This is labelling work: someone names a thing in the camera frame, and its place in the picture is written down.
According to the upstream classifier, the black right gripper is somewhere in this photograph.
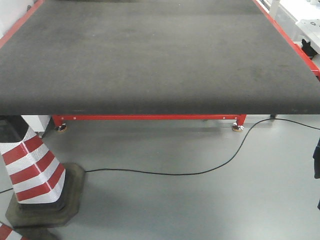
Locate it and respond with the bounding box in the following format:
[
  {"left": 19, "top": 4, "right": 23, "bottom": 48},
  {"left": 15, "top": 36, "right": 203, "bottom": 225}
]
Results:
[{"left": 313, "top": 143, "right": 320, "bottom": 179}]

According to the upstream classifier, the black conveyor belt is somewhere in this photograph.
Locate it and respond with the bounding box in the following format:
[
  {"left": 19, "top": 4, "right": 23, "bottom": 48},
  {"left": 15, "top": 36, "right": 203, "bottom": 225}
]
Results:
[{"left": 0, "top": 0, "right": 320, "bottom": 116}]

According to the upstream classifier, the left red-white traffic cone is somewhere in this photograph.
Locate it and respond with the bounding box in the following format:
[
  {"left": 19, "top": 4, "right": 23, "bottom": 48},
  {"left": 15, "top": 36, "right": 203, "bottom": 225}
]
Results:
[{"left": 0, "top": 115, "right": 85, "bottom": 228}]

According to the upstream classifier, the red-white traffic cone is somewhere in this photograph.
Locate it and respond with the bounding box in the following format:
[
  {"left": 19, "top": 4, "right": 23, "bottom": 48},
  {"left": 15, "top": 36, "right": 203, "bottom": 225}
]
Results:
[
  {"left": 0, "top": 115, "right": 85, "bottom": 228},
  {"left": 0, "top": 222, "right": 59, "bottom": 240}
]

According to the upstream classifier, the right red-white traffic cone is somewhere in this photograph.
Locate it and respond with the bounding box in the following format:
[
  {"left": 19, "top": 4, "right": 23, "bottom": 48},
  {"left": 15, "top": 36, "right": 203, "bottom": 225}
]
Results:
[{"left": 0, "top": 222, "right": 59, "bottom": 240}]

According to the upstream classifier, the black floor cable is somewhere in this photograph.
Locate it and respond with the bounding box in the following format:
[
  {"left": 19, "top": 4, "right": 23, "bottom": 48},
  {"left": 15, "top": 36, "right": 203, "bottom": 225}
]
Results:
[{"left": 0, "top": 118, "right": 320, "bottom": 194}]

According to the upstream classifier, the red conveyor frame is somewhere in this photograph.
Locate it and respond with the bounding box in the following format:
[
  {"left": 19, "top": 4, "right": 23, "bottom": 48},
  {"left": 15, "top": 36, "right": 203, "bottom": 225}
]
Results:
[{"left": 0, "top": 0, "right": 320, "bottom": 133}]

